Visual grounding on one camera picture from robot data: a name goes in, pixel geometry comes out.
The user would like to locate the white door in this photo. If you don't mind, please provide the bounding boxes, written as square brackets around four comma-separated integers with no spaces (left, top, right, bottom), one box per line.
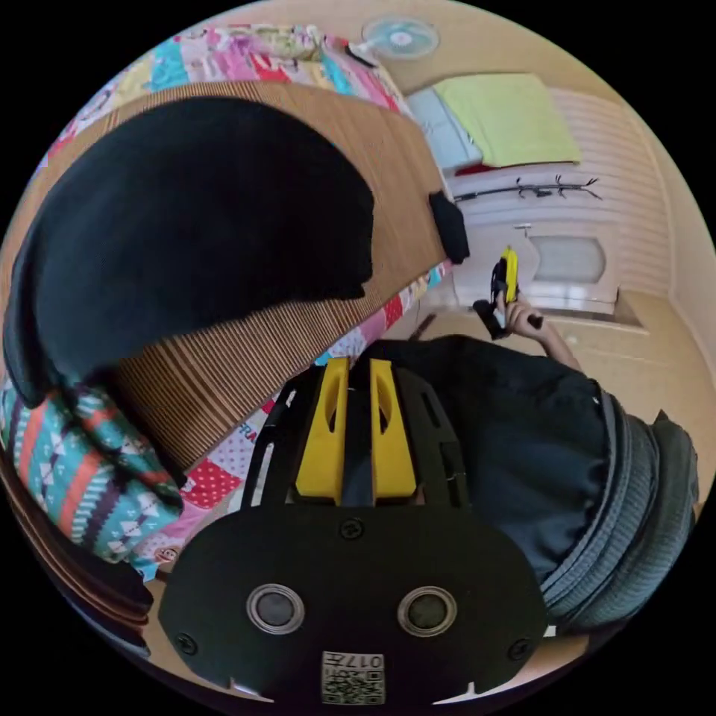
[451,221,623,315]

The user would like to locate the black pants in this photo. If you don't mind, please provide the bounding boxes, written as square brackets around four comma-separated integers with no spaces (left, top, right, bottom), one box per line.
[1,97,376,409]

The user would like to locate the person's right forearm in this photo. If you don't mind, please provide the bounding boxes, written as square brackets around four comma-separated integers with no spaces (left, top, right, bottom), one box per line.
[527,328,584,371]

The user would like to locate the teal patterned pillow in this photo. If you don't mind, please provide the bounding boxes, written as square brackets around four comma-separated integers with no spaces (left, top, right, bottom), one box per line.
[0,379,186,565]

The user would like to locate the white electric fan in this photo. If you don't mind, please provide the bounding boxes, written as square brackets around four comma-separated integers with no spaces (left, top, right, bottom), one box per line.
[344,16,441,69]

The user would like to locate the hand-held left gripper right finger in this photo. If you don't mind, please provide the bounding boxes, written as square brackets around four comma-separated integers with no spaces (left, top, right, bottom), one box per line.
[368,359,418,502]

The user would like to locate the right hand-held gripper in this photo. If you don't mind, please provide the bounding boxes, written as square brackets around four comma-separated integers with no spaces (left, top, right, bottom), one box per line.
[472,245,522,342]

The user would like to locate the small black cloth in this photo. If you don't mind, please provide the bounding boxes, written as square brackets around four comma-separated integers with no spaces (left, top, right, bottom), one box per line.
[427,189,471,266]

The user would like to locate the person's right hand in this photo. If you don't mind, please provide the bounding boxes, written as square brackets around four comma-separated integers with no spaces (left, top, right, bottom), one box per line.
[505,292,547,343]

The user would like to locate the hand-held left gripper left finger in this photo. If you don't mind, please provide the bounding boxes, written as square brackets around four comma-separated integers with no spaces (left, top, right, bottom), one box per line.
[295,357,351,505]

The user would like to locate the black coat rack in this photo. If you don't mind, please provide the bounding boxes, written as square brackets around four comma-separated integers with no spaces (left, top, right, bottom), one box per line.
[453,174,605,204]

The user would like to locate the person's body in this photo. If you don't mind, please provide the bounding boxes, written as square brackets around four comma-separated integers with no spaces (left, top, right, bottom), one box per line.
[357,334,701,634]

